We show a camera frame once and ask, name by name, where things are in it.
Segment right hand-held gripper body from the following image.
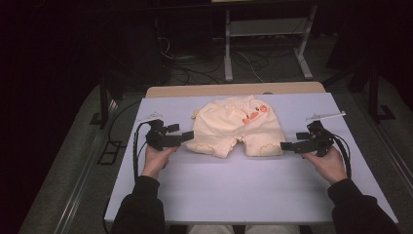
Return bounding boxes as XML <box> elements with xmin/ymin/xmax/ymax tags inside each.
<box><xmin>296</xmin><ymin>110</ymin><xmax>347</xmax><ymax>158</ymax></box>

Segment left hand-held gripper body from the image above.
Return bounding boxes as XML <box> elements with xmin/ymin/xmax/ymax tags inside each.
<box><xmin>137</xmin><ymin>111</ymin><xmax>184</xmax><ymax>152</ymax></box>

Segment cream baby shorts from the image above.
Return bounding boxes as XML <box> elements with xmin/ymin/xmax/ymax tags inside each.
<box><xmin>185</xmin><ymin>95</ymin><xmax>286</xmax><ymax>159</ymax></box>

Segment person's left hand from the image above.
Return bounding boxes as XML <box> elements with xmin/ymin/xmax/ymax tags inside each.
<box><xmin>140</xmin><ymin>144</ymin><xmax>179</xmax><ymax>180</ymax></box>

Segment person's right hand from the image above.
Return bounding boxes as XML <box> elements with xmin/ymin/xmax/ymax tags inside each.
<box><xmin>301</xmin><ymin>145</ymin><xmax>349</xmax><ymax>186</ymax></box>

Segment black metal stand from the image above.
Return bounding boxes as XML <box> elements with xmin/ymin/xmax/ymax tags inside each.
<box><xmin>324</xmin><ymin>61</ymin><xmax>396</xmax><ymax>124</ymax></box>
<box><xmin>89</xmin><ymin>77</ymin><xmax>125</xmax><ymax>130</ymax></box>

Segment white metal stand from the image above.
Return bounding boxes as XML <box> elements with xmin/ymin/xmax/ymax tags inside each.
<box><xmin>223</xmin><ymin>4</ymin><xmax>318</xmax><ymax>82</ymax></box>

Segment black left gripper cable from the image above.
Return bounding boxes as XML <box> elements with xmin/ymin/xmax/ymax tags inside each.
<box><xmin>131</xmin><ymin>121</ymin><xmax>154</xmax><ymax>179</ymax></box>

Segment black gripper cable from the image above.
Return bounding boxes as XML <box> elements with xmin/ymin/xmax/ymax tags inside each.
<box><xmin>325</xmin><ymin>130</ymin><xmax>353</xmax><ymax>179</ymax></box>
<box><xmin>131</xmin><ymin>121</ymin><xmax>154</xmax><ymax>179</ymax></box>

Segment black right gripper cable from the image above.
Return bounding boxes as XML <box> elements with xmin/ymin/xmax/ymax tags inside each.
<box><xmin>325</xmin><ymin>130</ymin><xmax>353</xmax><ymax>179</ymax></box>

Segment black floor cable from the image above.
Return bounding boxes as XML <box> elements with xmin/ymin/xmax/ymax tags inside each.
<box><xmin>107</xmin><ymin>98</ymin><xmax>142</xmax><ymax>149</ymax></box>

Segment tangle of black floor cables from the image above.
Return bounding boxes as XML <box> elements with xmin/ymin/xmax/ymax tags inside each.
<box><xmin>157</xmin><ymin>35</ymin><xmax>298</xmax><ymax>86</ymax></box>

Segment black floor bracket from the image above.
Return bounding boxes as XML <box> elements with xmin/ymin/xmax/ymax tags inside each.
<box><xmin>96</xmin><ymin>139</ymin><xmax>123</xmax><ymax>165</ymax></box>

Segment white floor cable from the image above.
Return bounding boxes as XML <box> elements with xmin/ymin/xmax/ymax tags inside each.
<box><xmin>236</xmin><ymin>51</ymin><xmax>265</xmax><ymax>83</ymax></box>

